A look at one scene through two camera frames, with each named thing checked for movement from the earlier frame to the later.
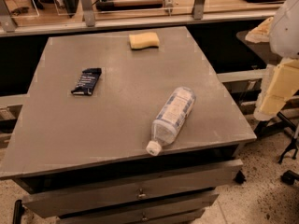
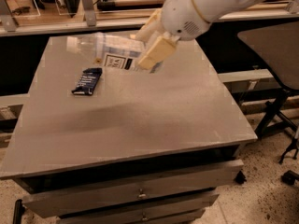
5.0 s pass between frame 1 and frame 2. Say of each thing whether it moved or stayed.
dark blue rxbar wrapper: stayed
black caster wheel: stayed
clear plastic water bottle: moved
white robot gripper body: moved
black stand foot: stayed
